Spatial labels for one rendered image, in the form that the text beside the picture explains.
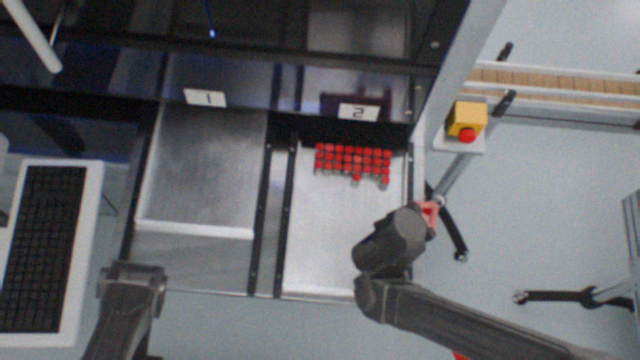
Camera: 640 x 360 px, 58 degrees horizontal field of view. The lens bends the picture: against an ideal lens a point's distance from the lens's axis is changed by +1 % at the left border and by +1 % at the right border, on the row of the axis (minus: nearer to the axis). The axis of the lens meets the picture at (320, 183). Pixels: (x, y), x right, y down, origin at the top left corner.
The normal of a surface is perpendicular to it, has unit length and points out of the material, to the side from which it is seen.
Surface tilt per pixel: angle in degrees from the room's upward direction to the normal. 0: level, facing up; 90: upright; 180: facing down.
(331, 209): 0
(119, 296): 41
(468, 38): 90
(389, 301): 62
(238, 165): 0
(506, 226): 0
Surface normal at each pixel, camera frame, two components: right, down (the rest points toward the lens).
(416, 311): -0.80, -0.11
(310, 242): 0.06, -0.38
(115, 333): 0.24, -0.86
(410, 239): 0.47, -0.52
